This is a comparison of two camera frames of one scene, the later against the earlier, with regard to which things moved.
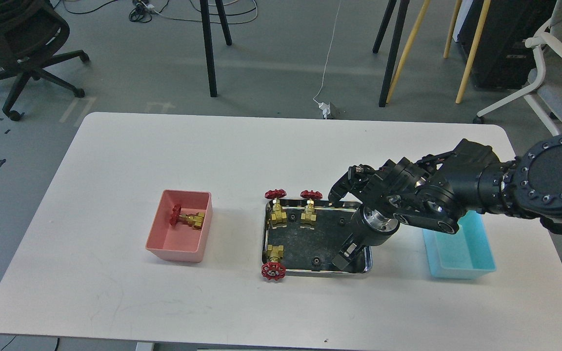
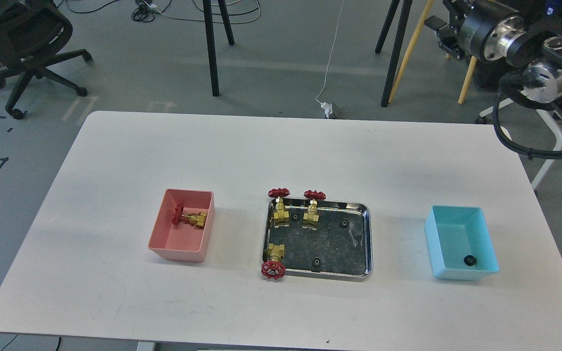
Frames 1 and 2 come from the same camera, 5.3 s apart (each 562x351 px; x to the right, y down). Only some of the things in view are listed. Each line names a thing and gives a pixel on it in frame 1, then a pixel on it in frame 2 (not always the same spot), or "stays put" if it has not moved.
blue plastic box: (466, 254) stays put
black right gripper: (372, 224) → (496, 34)
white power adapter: (326, 108) stays put
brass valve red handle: (194, 220) stays put
